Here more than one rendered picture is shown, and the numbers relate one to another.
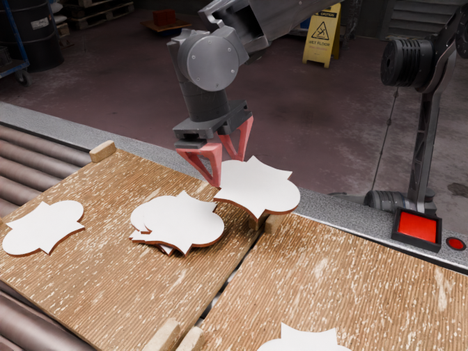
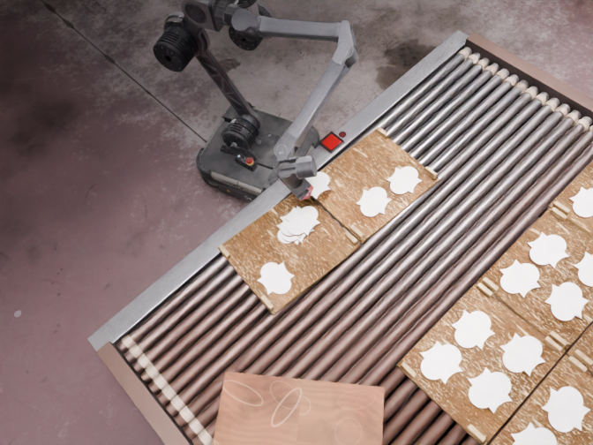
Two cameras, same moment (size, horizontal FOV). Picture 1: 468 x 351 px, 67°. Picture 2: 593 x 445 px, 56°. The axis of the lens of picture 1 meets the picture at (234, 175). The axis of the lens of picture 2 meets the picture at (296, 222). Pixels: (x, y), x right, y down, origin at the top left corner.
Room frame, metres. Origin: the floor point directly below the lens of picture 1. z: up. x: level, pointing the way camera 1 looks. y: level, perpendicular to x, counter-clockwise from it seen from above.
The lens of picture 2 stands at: (-0.09, 0.99, 2.77)
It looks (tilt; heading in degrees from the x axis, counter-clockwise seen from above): 60 degrees down; 301
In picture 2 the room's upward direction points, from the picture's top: 11 degrees counter-clockwise
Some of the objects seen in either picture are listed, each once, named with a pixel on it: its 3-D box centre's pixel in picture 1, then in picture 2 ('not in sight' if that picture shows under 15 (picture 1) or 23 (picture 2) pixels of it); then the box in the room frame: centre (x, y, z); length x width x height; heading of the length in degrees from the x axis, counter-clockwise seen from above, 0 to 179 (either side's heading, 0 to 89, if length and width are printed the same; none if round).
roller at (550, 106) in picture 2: not in sight; (399, 251); (0.05, 0.06, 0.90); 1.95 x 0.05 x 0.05; 64
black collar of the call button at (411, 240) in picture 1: (416, 228); (331, 142); (0.44, -0.33, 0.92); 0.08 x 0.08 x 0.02; 64
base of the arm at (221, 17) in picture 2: not in sight; (227, 13); (0.84, -0.39, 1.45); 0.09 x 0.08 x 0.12; 85
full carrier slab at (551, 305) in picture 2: not in sight; (557, 274); (-0.49, 0.00, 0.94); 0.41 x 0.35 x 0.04; 63
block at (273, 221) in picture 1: (276, 217); not in sight; (0.45, -0.07, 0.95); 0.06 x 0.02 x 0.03; 151
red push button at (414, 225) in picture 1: (416, 229); (331, 142); (0.44, -0.33, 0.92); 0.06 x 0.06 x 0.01; 64
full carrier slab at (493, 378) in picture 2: not in sight; (480, 358); (-0.31, 0.37, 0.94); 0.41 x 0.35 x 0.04; 64
